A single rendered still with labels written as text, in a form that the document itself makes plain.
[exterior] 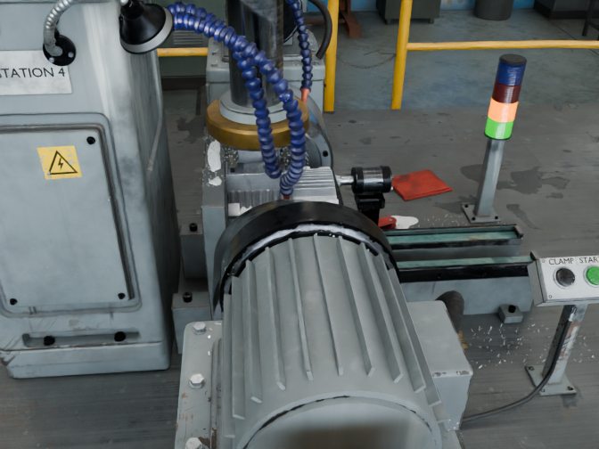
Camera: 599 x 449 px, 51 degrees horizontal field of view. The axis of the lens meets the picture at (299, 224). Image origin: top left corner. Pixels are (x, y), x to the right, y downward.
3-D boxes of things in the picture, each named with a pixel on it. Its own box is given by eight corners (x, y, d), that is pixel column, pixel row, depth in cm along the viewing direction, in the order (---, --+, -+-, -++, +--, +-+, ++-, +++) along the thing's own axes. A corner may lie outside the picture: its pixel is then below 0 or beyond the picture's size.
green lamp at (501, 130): (489, 140, 147) (493, 123, 145) (480, 129, 152) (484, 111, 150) (513, 139, 148) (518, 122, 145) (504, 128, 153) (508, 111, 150)
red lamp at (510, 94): (496, 104, 142) (500, 85, 140) (488, 94, 147) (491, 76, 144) (521, 103, 143) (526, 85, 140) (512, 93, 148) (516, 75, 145)
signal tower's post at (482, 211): (471, 224, 159) (502, 64, 136) (461, 207, 166) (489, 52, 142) (501, 222, 160) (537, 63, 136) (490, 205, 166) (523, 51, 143)
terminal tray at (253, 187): (227, 210, 113) (225, 175, 109) (227, 180, 122) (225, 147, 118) (293, 208, 114) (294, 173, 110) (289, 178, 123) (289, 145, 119)
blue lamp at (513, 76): (500, 85, 140) (504, 66, 137) (491, 76, 144) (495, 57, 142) (526, 85, 140) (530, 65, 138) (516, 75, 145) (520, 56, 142)
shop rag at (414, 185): (429, 170, 182) (430, 167, 181) (453, 191, 172) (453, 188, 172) (383, 180, 177) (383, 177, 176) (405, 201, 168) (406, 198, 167)
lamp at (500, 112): (493, 123, 145) (496, 104, 142) (484, 111, 150) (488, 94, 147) (518, 122, 145) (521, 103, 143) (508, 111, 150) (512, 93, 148)
